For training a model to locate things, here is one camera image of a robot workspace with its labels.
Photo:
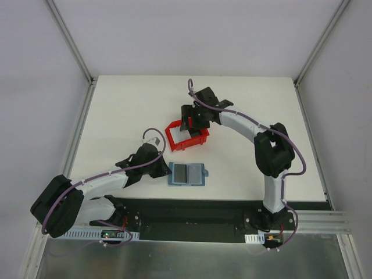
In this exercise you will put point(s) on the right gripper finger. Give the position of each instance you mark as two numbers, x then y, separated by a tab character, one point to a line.
186	120
199	128

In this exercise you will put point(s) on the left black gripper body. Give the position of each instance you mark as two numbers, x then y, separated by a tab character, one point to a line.
157	167

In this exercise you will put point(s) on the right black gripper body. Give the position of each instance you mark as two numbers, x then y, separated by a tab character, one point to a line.
191	118

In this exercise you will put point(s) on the red plastic bin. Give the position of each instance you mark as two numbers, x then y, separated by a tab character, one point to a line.
181	140

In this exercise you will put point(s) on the grey credit card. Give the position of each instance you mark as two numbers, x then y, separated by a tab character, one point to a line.
180	173

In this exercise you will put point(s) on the blue card holder wallet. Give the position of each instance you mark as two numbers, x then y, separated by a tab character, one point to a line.
196	175

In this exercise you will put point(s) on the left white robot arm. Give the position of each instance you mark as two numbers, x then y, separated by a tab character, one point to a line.
64	203

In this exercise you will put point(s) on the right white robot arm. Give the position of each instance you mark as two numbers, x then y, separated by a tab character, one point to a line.
273	153

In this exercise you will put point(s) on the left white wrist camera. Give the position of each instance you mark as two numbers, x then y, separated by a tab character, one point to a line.
155	141

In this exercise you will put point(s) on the left white cable duct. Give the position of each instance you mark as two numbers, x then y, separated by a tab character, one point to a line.
100	234

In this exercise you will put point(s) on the white cable duct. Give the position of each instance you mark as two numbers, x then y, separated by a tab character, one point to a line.
100	234
254	238

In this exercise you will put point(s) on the right white cable duct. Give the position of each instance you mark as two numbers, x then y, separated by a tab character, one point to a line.
254	238

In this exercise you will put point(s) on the left aluminium frame post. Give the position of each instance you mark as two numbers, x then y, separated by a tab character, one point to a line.
67	36

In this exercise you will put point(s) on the aluminium frame post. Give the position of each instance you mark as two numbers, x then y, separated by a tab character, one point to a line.
326	33
67	36

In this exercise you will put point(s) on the aluminium rail profile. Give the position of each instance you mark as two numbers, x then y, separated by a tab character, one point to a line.
323	222

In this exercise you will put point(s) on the right aluminium frame post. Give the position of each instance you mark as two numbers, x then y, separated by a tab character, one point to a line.
326	33

